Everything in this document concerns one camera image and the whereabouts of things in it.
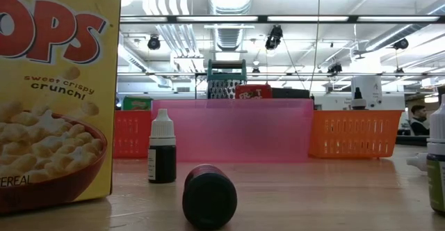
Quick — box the dark red dropper bottle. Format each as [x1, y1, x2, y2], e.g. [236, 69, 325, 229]
[147, 108, 177, 184]

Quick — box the black background cabinet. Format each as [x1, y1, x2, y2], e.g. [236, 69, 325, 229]
[272, 87, 311, 100]

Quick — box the white background machine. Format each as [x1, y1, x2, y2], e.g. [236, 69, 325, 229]
[350, 76, 384, 111]

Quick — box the black overhead light bar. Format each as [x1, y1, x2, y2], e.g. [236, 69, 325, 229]
[120, 14, 445, 25]

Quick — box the person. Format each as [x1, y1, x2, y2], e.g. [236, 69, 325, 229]
[410, 104, 431, 137]

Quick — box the green dropper bottle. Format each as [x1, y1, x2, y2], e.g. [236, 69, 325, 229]
[426, 94, 445, 216]

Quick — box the green Apple Jacks cereal box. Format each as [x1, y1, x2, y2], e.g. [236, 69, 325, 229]
[122, 95, 153, 112]

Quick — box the teal mesh basket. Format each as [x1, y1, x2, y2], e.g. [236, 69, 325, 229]
[207, 58, 248, 100]

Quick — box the orange plastic basket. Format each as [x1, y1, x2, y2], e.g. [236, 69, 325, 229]
[308, 109, 405, 160]

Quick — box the black food colouring bottle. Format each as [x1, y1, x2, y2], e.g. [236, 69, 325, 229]
[350, 87, 368, 111]

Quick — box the brown dropper bottle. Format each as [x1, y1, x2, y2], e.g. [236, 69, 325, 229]
[181, 164, 238, 230]

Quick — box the pink translucent plastic bin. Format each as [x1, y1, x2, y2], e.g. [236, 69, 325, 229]
[150, 97, 315, 164]

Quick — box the red Froot Loops cereal box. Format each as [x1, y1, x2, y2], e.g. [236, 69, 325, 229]
[234, 83, 273, 100]

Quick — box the yellow Corn Pops cereal box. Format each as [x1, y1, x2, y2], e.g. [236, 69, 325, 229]
[0, 0, 123, 215]

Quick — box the red plastic basket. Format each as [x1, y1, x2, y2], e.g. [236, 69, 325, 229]
[113, 110, 153, 160]

